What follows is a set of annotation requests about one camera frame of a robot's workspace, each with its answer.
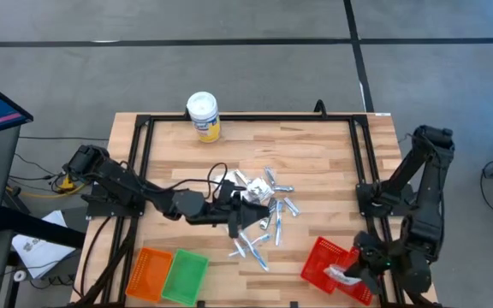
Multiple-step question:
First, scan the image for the white printed paper sheet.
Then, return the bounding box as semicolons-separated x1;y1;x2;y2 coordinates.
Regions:
11;209;76;280

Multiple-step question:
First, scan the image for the red plastic basket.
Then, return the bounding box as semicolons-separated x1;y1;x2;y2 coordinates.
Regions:
300;236;350;295
336;246;376;306

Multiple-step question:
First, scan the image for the orange plastic basket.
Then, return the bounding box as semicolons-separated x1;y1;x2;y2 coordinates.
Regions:
125;246;174;303

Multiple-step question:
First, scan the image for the black desk bar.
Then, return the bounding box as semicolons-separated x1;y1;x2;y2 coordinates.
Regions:
0;207;87;249

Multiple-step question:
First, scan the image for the dark blue bagged toothbrush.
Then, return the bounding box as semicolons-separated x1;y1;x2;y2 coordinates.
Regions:
238;230;270;273

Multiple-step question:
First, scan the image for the light blue bagged toothbrush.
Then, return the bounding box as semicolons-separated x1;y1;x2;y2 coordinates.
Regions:
228;233;272;258
274;199;284;247

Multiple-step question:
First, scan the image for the red white bagged toothbrush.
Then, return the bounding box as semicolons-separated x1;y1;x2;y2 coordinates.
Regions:
232;237;247;259

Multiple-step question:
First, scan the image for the yellow cable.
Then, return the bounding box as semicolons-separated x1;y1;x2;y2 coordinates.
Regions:
6;173;89;200

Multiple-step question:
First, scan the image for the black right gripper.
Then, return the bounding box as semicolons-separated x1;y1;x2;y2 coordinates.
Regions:
344;231;402;297

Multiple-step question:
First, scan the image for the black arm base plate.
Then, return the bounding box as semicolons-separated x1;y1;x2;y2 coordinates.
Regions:
81;182;147;219
356;182;419;217

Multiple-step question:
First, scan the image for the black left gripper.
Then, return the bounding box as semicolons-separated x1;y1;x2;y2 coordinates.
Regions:
205;180;271;240

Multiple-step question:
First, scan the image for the green plastic basket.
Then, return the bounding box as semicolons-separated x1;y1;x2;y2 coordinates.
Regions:
161;249;210;307

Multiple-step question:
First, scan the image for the yellow white wipes canister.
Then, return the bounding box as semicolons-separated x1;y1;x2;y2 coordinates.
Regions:
186;91;222;144

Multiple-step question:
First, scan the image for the black aluminium table frame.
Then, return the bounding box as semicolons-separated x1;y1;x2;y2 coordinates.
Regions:
74;111;440;308

